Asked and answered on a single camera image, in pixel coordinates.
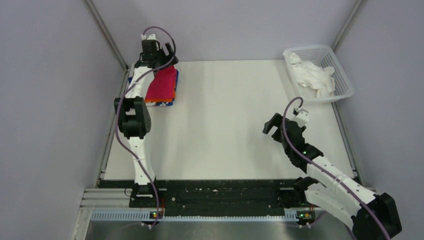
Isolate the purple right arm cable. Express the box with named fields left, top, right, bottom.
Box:
left=282, top=96, right=393, bottom=240

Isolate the aluminium frame rail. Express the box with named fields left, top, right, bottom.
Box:
left=71, top=187, right=395, bottom=240

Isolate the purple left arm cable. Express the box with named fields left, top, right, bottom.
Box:
left=114, top=26, right=177, bottom=230

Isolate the white crumpled t-shirt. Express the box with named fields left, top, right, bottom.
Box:
left=283, top=51, right=335, bottom=98

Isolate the white plastic laundry basket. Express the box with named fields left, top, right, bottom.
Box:
left=283, top=45, right=354, bottom=104

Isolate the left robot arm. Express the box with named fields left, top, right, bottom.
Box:
left=114, top=39, right=178, bottom=186

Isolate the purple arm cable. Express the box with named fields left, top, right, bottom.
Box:
left=282, top=96, right=393, bottom=240
left=114, top=26, right=177, bottom=230

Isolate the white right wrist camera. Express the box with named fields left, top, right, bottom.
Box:
left=290, top=107, right=309, bottom=128

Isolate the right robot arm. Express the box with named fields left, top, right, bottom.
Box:
left=262, top=113, right=402, bottom=240

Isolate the pink t-shirt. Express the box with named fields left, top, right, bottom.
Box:
left=145, top=65, right=177, bottom=100

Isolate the folded orange t-shirt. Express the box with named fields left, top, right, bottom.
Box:
left=144, top=66, right=177, bottom=104

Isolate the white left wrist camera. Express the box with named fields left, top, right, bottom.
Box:
left=140, top=33, right=157, bottom=41

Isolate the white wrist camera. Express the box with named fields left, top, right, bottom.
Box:
left=140, top=33, right=157, bottom=41
left=290, top=107, right=309, bottom=128

